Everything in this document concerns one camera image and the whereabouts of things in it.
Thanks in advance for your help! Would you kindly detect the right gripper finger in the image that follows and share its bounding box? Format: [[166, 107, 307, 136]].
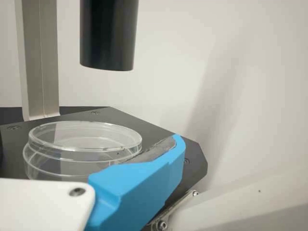
[[86, 133, 186, 231]]

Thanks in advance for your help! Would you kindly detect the petri dish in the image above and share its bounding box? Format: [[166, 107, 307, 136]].
[[22, 121, 143, 180]]

